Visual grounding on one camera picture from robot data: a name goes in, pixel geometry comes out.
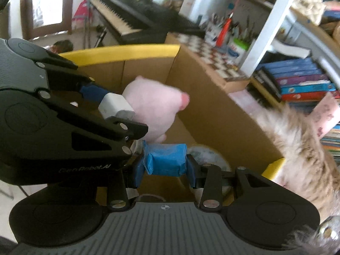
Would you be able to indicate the white bookshelf frame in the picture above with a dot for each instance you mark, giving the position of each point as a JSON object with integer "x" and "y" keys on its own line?
{"x": 268, "y": 24}

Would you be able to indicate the checkered chessboard box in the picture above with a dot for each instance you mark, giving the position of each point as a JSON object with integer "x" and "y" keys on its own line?
{"x": 207, "y": 50}

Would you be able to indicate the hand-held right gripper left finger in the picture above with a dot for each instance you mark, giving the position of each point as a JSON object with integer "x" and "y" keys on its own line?
{"x": 138, "y": 175}

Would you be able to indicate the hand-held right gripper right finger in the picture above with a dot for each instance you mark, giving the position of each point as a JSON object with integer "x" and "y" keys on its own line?
{"x": 191, "y": 172}

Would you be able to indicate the black electronic keyboard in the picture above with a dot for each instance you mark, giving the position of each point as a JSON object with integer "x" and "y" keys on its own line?
{"x": 148, "y": 13}

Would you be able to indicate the red bottle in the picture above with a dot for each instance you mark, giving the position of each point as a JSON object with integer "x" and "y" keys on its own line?
{"x": 223, "y": 30}

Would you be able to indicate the fluffy tan cat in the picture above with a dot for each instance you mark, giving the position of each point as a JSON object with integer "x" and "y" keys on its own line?
{"x": 300, "y": 148}

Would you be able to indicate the pink cup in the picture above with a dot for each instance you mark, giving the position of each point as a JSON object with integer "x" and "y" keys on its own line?
{"x": 325, "y": 117}

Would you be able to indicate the white charger plug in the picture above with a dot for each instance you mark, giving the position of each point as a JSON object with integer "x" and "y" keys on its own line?
{"x": 114, "y": 106}

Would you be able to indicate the yellow cardboard box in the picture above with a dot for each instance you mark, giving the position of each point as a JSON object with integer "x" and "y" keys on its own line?
{"x": 212, "y": 117}

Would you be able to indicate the blue packet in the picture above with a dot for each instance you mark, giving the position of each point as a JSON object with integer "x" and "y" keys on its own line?
{"x": 164, "y": 159}

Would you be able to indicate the row of colourful books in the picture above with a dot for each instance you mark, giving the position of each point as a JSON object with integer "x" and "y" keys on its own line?
{"x": 297, "y": 79}

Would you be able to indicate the pink plush toy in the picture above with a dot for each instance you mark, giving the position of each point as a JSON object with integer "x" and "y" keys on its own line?
{"x": 156, "y": 103}

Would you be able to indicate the white quilted handbag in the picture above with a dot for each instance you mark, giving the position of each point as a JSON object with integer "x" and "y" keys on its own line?
{"x": 310, "y": 4}

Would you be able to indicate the white pen holder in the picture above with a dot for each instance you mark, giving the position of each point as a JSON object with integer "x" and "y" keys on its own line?
{"x": 213, "y": 28}

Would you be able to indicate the black keyboard stand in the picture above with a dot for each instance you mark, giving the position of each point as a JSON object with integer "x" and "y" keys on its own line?
{"x": 93, "y": 29}

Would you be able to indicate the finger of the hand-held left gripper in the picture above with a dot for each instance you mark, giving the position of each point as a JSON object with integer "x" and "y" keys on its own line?
{"x": 114, "y": 127}
{"x": 93, "y": 91}

